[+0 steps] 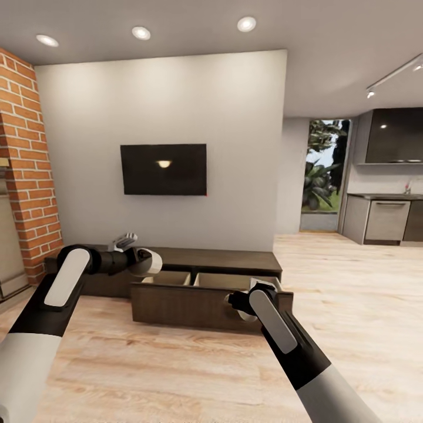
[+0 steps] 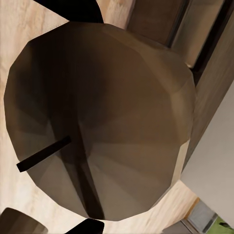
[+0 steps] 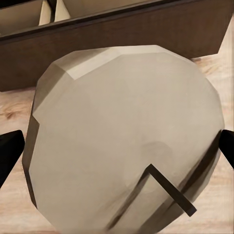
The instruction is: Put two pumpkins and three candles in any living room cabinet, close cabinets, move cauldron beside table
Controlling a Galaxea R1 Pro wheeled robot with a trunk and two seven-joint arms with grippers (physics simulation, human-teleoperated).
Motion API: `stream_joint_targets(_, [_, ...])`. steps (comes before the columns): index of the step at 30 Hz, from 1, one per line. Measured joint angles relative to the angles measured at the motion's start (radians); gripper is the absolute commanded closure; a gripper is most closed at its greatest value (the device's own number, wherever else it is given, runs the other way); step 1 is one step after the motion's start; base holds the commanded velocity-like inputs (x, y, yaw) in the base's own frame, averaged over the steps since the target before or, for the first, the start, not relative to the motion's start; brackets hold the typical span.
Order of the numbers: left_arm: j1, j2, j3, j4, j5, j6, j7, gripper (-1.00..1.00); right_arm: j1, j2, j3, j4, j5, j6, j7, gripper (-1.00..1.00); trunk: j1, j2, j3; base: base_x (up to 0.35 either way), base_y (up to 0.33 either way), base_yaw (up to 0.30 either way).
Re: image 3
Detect pillar candle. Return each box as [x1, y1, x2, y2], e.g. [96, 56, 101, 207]
[21, 45, 225, 234]

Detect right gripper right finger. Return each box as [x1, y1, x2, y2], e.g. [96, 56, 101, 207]
[218, 130, 234, 169]

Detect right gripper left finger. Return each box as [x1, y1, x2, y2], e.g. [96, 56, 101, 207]
[0, 130, 25, 188]

